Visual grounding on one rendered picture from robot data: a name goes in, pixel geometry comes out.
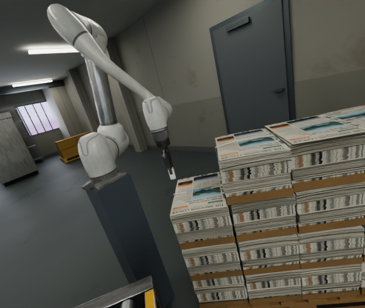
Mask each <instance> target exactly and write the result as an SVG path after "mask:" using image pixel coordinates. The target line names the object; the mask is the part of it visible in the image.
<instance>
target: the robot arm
mask: <svg viewBox="0 0 365 308"><path fill-rule="evenodd" d="M47 14H48V19H49V21H50V23H51V24H52V26H53V28H54V29H55V30H56V31H57V32H58V33H59V35H60V36H61V37H62V38H63V39H64V40H65V41H66V42H67V43H69V44H70V45H71V46H72V47H73V48H74V49H76V50H77V51H79V52H80V54H81V55H82V57H83V58H85V63H86V66H87V71H88V74H89V79H90V83H91V87H92V92H93V96H94V99H95V104H96V109H97V112H98V117H99V122H100V126H99V127H98V132H93V133H89V134H86V135H84V136H82V137H81V138H80V139H79V141H78V152H79V156H80V159H81V161H82V164H83V166H84V168H85V170H86V172H87V173H88V175H89V178H90V180H89V181H88V182H87V183H86V184H85V185H83V186H82V189H83V190H84V191H85V190H88V189H90V188H95V189H96V190H97V191H99V190H102V189H103V188H105V187H106V186H108V185H110V184H111V183H113V182H115V181H117V180H119V179H121V178H123V177H125V176H127V173H126V172H120V171H119V170H118V168H117V166H116V164H115V161H116V159H117V158H118V157H119V156H121V155H122V154H123V153H124V152H125V151H126V149H127V148H128V146H129V138H128V135H127V134H126V132H125V131H124V129H123V126H122V125H121V124H120V123H118V122H117V118H116V114H115V108H114V103H113V99H112V94H111V91H110V85H109V79H108V75H109V76H111V77H113V78H114V79H115V80H117V81H118V82H120V83H121V84H122V85H124V86H126V87H127V88H128V89H130V90H132V91H133V92H135V93H136V94H137V95H139V96H140V97H141V98H142V99H143V100H144V101H143V113H144V116H145V120H146V123H147V125H148V127H149V129H150V131H151V135H152V137H153V140H154V141H155V143H156V146H157V148H161V153H162V155H161V157H162V159H163V160H164V164H165V166H166V170H168V173H169V176H170V179H171V180H174V179H176V175H175V171H174V169H173V166H174V165H172V164H173V162H172V158H171V154H170V148H169V147H168V145H170V140H169V131H168V127H167V120H169V118H170V117H171V116H172V112H173V110H172V107H171V105H170V104H169V103H168V102H167V101H165V100H164V99H162V98H161V97H156V96H154V95H153V94H152V93H151V92H149V91H148V90H147V89H146V88H144V87H143V86H142V85H141V84H139V83H138V82H137V81H136V80H135V79H133V78H132V77H130V76H129V75H128V74H127V73H126V72H124V71H123V70H122V69H121V68H120V67H118V66H117V65H116V64H114V63H113V62H112V61H111V60H110V59H109V58H108V57H107V56H106V46H107V35H106V33H105V31H104V29H103V28H102V27H101V26H100V25H99V24H98V23H96V22H94V21H93V20H91V19H89V18H87V17H85V16H82V15H79V14H77V13H75V12H73V11H69V10H68V9H67V8H66V7H64V6H62V5H60V4H51V5H50V6H49V7H48V9H47ZM107 74H108V75H107Z"/></svg>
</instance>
